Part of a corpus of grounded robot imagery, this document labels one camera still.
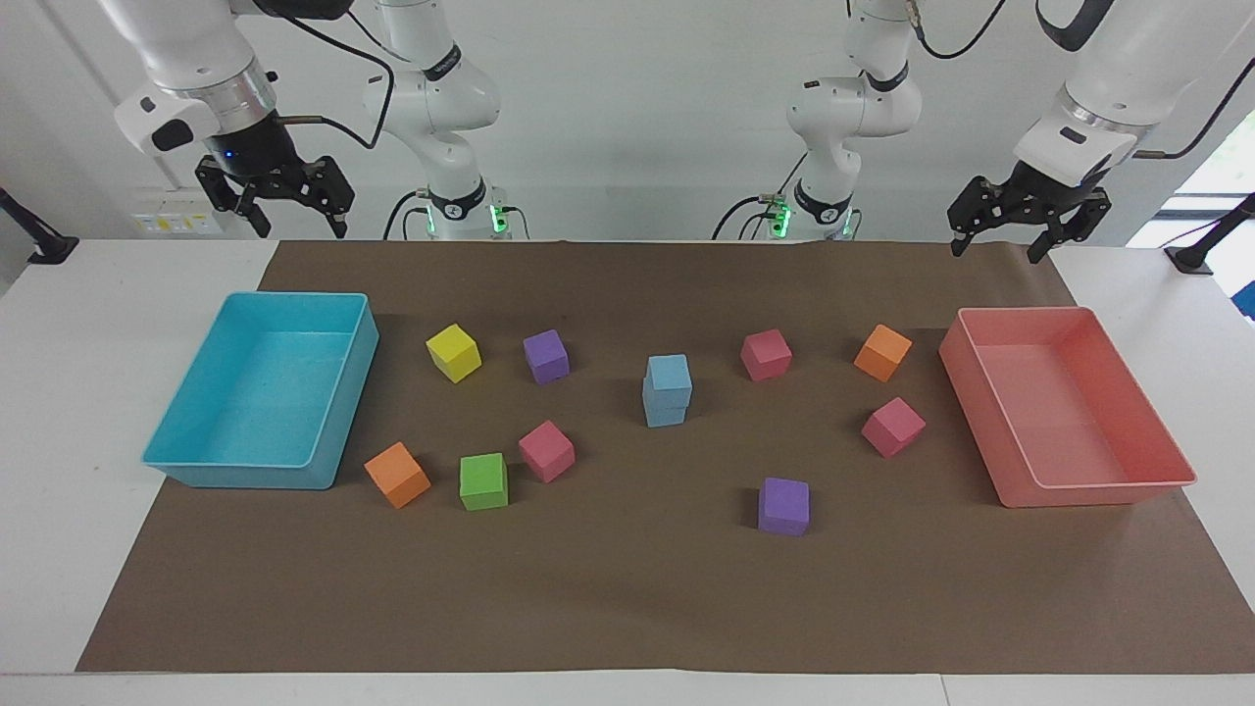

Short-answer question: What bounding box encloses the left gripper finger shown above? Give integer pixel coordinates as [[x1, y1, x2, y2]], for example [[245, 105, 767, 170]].
[[1026, 190, 1113, 265], [946, 176, 1022, 259]]

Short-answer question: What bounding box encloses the purple block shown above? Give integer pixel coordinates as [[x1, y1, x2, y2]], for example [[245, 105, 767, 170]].
[[523, 329, 572, 385], [757, 478, 812, 537]]

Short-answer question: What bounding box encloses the pink plastic bin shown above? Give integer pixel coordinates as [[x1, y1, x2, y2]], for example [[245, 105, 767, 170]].
[[938, 306, 1198, 509]]

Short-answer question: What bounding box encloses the pink block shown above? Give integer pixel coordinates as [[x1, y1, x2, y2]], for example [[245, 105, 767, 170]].
[[861, 397, 928, 460], [740, 328, 793, 382], [518, 421, 577, 484]]

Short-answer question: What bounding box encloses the black stand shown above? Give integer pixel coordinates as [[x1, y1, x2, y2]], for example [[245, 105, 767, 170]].
[[0, 186, 80, 266], [1164, 192, 1255, 276]]

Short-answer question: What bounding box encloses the black cable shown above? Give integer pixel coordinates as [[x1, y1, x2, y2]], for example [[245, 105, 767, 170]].
[[712, 152, 810, 241], [1135, 83, 1255, 160], [381, 189, 433, 241], [260, 8, 396, 151], [908, 0, 1011, 61]]

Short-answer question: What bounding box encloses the blue plastic bin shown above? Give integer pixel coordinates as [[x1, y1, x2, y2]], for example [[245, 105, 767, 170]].
[[142, 291, 380, 491]]

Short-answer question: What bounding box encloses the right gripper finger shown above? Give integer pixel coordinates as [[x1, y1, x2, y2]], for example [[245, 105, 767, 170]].
[[293, 154, 356, 240], [195, 156, 274, 240]]

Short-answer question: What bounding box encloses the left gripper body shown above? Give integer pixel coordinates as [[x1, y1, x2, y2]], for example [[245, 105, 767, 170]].
[[1001, 159, 1101, 213]]

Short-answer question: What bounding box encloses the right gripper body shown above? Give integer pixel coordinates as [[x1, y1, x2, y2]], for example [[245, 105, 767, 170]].
[[209, 108, 315, 198]]

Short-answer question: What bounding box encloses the green block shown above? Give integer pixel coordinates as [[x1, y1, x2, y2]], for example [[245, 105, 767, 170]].
[[459, 453, 511, 513]]

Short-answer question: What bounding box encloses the blue block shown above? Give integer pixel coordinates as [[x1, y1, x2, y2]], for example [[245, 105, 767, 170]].
[[646, 354, 694, 411], [642, 378, 688, 429]]

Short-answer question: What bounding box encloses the yellow block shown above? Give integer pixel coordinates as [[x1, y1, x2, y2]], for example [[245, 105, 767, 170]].
[[426, 324, 483, 384]]

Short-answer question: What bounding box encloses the orange block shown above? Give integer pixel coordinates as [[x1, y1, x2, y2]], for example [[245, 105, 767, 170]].
[[364, 441, 432, 510], [853, 325, 914, 383]]

